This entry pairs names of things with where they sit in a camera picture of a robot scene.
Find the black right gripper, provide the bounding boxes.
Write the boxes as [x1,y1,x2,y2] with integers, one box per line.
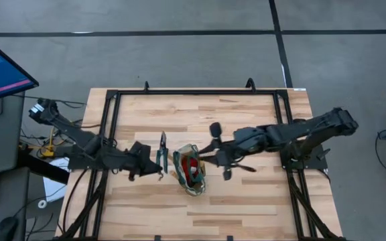
[198,139,247,181]

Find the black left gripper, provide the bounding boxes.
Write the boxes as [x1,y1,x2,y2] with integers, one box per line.
[125,141,165,181]

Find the green pruning shears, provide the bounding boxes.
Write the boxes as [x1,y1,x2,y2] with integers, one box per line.
[155,131,170,175]

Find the red gardening gloves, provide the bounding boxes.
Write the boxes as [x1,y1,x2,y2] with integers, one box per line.
[181,156,200,185]

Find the camouflage green gardening bag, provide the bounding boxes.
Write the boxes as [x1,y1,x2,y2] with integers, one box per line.
[172,143,208,197]

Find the white paper sheet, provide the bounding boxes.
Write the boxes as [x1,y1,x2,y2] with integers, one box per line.
[42,157,70,204]

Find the black desk edge bar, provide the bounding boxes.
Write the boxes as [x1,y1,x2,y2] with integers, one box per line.
[18,154,70,185]

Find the black computer mouse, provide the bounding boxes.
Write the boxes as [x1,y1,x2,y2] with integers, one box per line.
[0,216,20,241]

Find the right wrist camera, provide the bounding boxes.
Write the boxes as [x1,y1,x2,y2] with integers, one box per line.
[209,121,223,139]

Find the black metal table frame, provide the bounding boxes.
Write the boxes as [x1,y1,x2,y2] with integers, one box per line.
[55,87,345,241]

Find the black cable bundle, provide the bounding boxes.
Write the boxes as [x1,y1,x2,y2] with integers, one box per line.
[60,169,109,240]
[287,169,340,240]

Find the yellow cable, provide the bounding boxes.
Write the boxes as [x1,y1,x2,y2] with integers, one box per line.
[38,126,57,159]

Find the thin black monitor cable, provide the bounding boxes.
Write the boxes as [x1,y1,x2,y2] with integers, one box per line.
[13,94,87,108]

